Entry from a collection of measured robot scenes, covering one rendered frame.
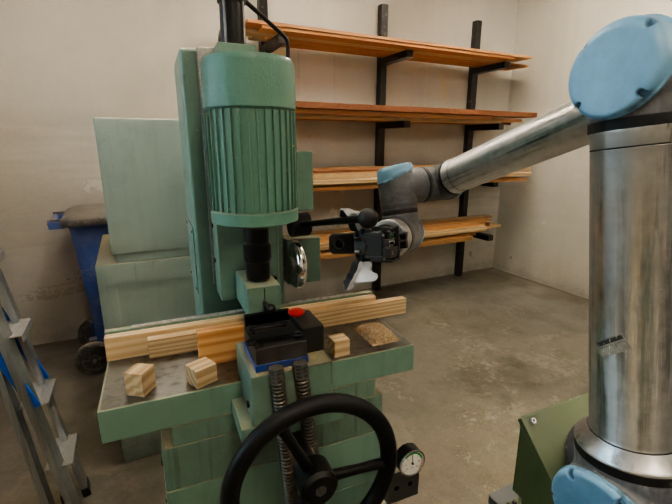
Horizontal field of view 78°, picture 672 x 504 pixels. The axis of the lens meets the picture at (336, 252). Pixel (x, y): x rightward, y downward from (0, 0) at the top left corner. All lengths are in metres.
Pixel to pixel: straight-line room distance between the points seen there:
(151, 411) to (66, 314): 2.64
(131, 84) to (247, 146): 2.46
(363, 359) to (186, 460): 0.37
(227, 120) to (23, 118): 2.51
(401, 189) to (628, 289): 0.55
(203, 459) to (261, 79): 0.69
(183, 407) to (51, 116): 2.61
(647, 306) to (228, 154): 0.68
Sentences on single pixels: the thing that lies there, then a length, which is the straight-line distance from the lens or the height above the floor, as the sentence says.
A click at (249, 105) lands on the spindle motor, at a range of 0.78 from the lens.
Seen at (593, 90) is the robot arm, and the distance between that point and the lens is 0.64.
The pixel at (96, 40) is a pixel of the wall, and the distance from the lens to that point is 3.25.
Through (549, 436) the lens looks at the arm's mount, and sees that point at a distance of 1.02.
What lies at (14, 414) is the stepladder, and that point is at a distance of 1.71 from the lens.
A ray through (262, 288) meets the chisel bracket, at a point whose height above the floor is 1.03.
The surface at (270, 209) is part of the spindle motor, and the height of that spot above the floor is 1.20.
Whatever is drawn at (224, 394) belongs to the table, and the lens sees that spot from 0.81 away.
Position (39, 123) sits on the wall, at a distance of 3.22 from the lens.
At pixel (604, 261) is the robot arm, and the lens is 0.65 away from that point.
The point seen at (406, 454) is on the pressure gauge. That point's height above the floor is 0.69.
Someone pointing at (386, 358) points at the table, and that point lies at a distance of 0.91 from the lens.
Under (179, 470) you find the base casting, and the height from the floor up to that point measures 0.75.
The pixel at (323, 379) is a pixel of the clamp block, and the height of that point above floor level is 0.93.
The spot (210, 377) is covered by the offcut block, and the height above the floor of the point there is 0.91.
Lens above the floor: 1.31
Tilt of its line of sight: 14 degrees down
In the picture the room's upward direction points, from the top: straight up
